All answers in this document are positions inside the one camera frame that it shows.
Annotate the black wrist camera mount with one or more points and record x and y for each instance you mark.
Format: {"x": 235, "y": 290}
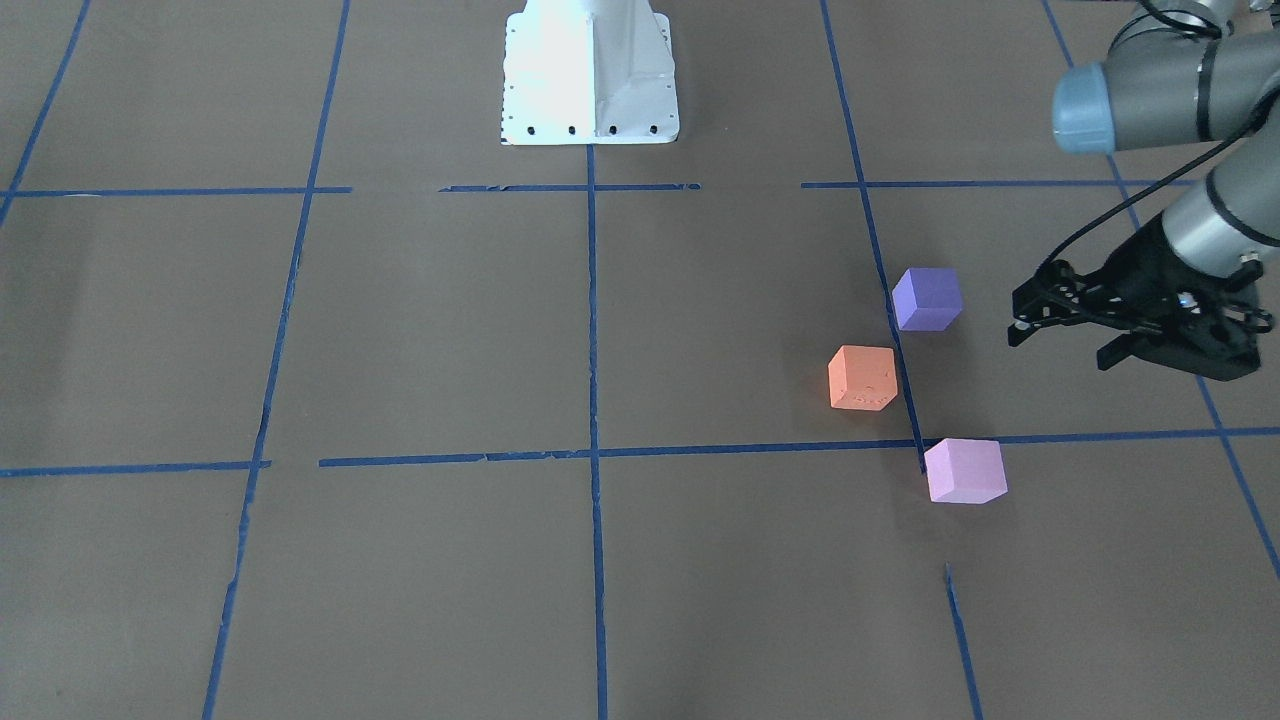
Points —
{"x": 1213, "y": 334}

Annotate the dark purple foam block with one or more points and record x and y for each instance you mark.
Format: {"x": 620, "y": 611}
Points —
{"x": 927, "y": 299}

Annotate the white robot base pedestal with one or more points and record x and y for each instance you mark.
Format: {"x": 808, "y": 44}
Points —
{"x": 588, "y": 73}

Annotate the orange foam block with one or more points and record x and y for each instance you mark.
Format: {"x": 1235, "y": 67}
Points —
{"x": 862, "y": 378}

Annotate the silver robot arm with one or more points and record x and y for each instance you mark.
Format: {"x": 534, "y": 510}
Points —
{"x": 1174, "y": 74}

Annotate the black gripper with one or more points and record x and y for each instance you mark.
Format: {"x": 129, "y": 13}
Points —
{"x": 1140, "y": 272}

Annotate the light pink foam block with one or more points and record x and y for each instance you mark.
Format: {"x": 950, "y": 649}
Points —
{"x": 965, "y": 471}

